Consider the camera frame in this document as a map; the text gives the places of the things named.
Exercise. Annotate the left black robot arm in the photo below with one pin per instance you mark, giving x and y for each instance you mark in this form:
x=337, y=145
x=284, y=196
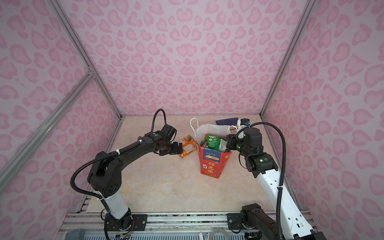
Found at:
x=105, y=175

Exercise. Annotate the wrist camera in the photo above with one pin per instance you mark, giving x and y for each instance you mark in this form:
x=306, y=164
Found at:
x=168, y=132
x=243, y=123

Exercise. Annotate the diagonal aluminium frame bar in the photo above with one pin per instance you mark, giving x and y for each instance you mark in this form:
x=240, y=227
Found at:
x=19, y=160

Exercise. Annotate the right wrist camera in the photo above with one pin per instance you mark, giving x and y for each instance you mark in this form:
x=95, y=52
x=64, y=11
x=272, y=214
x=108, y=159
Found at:
x=243, y=123

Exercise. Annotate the orange snack packet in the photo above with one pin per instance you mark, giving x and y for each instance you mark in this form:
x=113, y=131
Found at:
x=189, y=146

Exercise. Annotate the red white paper bag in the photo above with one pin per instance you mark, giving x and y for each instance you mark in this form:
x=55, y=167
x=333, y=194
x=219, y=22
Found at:
x=212, y=162

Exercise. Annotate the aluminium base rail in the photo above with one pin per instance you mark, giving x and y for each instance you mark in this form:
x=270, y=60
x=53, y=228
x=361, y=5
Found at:
x=240, y=225

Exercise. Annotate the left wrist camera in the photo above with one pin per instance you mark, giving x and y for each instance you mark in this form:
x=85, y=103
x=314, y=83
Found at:
x=168, y=132

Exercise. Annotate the blue booklet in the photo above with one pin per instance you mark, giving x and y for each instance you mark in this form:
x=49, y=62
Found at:
x=227, y=122

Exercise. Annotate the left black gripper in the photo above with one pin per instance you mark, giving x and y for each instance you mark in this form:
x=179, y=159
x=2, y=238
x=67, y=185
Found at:
x=176, y=150

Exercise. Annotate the large green snack packet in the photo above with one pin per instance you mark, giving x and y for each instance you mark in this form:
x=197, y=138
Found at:
x=216, y=143

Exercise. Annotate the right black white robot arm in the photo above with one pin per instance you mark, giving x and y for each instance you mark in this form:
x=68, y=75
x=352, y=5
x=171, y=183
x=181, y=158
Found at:
x=289, y=224

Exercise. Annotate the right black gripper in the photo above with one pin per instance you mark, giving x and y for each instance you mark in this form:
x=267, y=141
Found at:
x=231, y=140

